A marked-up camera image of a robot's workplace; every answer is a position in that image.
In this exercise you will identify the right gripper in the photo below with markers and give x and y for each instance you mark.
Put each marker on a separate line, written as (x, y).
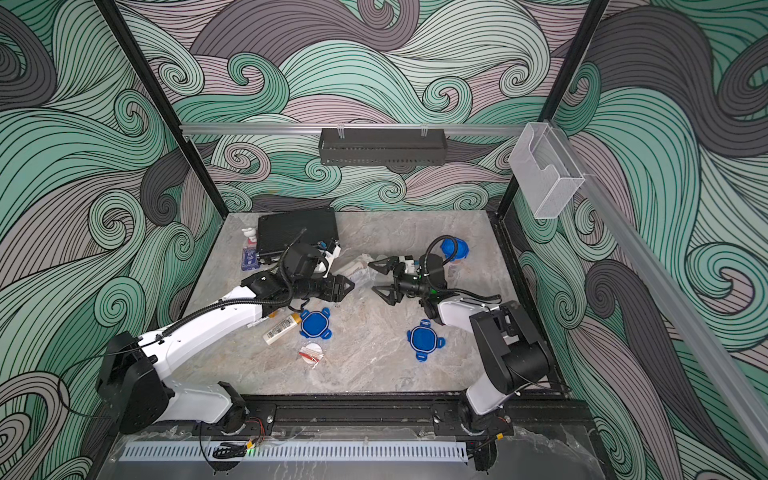
(394, 295)

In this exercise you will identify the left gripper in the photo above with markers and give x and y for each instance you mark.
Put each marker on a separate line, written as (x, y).
(334, 286)

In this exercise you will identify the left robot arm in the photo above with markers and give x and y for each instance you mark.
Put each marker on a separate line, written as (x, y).
(135, 378)

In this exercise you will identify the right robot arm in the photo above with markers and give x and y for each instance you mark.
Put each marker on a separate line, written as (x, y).
(513, 353)

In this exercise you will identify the white tube orange cap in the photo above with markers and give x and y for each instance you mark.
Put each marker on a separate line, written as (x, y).
(282, 328)

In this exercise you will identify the round red white packet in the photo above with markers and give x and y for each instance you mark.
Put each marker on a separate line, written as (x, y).
(312, 354)

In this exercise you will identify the black ribbed case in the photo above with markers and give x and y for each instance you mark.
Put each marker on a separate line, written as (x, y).
(276, 231)

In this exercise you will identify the blue playing card box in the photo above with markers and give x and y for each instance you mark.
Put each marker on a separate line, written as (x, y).
(250, 260)

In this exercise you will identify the white pink small bottle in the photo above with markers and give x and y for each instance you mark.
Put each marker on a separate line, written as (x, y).
(250, 234)

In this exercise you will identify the black wall shelf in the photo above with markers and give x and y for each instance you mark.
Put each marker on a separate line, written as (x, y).
(389, 148)

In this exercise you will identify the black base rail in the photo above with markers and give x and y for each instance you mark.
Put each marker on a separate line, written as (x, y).
(443, 413)

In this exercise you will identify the aluminium wall rail back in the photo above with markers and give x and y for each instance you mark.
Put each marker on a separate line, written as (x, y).
(272, 128)

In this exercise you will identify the aluminium wall rail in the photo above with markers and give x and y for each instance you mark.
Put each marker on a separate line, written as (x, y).
(272, 128)
(739, 394)

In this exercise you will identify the clear acrylic wall holder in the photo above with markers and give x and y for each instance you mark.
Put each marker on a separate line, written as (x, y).
(544, 163)

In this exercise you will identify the white perforated cable duct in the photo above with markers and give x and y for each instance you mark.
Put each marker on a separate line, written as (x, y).
(297, 451)

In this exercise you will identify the aluminium wall rail right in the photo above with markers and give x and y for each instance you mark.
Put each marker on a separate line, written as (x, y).
(739, 394)

